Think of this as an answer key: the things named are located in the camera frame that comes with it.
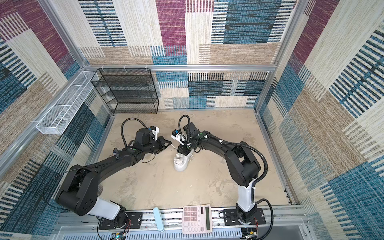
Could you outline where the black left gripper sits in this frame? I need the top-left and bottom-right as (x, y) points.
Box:
(142, 136), (172, 155)

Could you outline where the white sneaker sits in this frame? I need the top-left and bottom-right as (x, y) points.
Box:
(174, 152), (193, 172)

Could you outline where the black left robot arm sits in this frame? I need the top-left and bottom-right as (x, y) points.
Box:
(56, 128), (172, 229)

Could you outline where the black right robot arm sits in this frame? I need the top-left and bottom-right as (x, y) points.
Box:
(172, 123), (265, 224)

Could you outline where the light blue case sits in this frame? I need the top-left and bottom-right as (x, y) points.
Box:
(153, 207), (165, 233)

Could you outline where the pink calculator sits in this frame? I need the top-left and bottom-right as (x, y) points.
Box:
(182, 204), (213, 235)

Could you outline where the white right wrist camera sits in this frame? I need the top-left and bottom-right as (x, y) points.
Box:
(171, 129), (187, 145)

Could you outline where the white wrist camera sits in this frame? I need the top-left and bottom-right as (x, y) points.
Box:
(149, 126), (160, 140)
(171, 129), (187, 145)

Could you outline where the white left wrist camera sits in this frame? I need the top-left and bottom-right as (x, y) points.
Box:
(149, 126), (160, 140)

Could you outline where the black wire mesh shelf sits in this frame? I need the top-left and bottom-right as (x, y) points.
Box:
(91, 68), (159, 114)

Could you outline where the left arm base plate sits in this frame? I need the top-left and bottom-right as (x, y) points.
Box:
(98, 212), (143, 230)

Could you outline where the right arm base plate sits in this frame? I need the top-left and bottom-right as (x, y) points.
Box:
(221, 208), (266, 226)

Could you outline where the white wire mesh basket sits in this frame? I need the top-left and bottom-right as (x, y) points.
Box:
(36, 71), (95, 135)

